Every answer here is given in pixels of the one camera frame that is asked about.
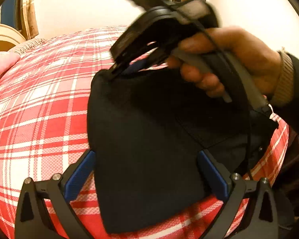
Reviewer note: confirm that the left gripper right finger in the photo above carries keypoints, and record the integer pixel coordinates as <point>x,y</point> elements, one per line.
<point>248,209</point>

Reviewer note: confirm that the red plaid bed sheet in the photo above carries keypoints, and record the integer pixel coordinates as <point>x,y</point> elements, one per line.
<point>43,106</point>

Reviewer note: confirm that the person's right hand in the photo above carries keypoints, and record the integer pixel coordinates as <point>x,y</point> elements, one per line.
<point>263,63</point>

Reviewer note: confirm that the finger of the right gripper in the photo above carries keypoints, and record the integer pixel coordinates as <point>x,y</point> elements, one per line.
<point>153,59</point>
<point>125,53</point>

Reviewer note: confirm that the cream wooden headboard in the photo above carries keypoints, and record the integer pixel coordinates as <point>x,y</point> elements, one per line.
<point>9,37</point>

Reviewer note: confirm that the dark window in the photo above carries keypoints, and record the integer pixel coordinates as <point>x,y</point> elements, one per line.
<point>11,14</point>

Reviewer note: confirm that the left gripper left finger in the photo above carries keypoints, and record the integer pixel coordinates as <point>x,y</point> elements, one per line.
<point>32,218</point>

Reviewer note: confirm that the black pants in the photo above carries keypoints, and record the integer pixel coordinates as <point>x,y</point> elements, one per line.
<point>157,139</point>

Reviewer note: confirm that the striped pillow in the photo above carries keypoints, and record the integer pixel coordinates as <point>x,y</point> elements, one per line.
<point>28,45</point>

